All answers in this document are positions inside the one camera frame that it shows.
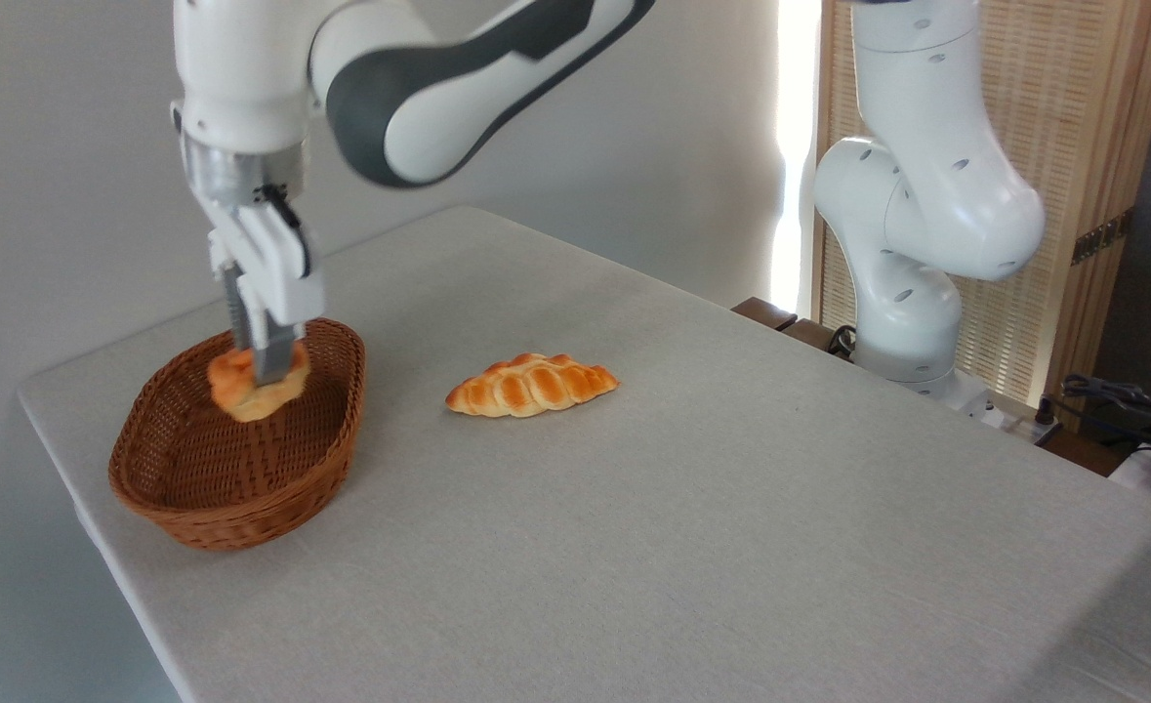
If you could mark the wooden folding screen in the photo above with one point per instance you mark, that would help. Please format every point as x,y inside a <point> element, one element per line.
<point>1083,107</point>

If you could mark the small round bread roll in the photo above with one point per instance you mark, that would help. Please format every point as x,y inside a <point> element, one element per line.
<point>238,391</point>

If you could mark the dark metal screen hinge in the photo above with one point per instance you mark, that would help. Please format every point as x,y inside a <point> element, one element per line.
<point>1102,237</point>

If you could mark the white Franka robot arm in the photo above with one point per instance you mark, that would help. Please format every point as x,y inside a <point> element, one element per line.
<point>243,78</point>

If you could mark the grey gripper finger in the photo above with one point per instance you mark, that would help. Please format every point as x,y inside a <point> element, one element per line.
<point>236,312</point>
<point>274,361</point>

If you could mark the brown wicker basket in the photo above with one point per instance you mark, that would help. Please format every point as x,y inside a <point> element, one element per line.
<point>243,469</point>

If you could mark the long braided bread loaf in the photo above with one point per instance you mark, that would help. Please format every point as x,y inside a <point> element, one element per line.
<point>531,387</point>

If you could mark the brown wooden furniture piece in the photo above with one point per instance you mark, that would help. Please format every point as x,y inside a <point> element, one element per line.
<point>765,312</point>

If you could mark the grey tablecloth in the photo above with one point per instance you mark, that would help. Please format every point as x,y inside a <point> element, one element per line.
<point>731,537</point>

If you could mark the white power strip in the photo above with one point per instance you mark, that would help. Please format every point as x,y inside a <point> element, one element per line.
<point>1029,422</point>

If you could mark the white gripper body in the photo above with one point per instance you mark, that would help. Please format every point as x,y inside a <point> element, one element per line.
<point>277,268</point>

